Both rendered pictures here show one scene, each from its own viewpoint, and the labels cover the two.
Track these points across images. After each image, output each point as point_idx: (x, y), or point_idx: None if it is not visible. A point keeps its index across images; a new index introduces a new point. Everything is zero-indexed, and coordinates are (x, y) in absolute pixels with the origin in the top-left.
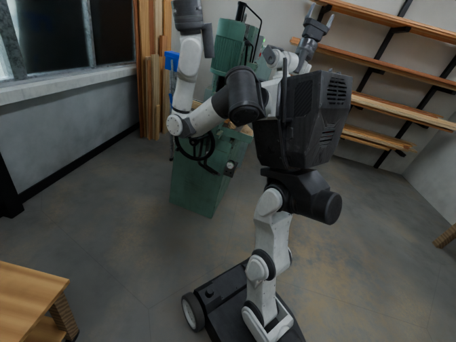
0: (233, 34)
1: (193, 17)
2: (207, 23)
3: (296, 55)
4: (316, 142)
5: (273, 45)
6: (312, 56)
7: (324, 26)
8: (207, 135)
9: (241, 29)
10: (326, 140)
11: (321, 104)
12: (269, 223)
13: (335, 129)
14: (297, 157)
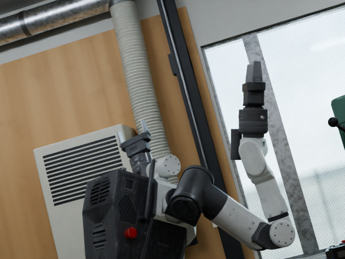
0: (337, 116)
1: (132, 169)
2: (139, 167)
3: (165, 156)
4: (90, 244)
5: None
6: (245, 128)
7: (246, 84)
8: None
9: (342, 104)
10: (130, 244)
11: (84, 208)
12: None
13: (105, 227)
14: None
